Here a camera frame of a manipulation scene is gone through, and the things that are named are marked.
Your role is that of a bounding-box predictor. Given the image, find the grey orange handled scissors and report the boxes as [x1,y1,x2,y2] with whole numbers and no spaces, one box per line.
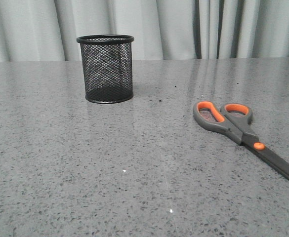
[193,101,289,180]

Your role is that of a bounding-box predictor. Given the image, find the black mesh pen cup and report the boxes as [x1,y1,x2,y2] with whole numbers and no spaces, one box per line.
[77,35,134,104]

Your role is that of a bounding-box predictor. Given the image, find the grey pleated curtain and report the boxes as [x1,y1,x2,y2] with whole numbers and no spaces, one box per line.
[0,0,289,62]

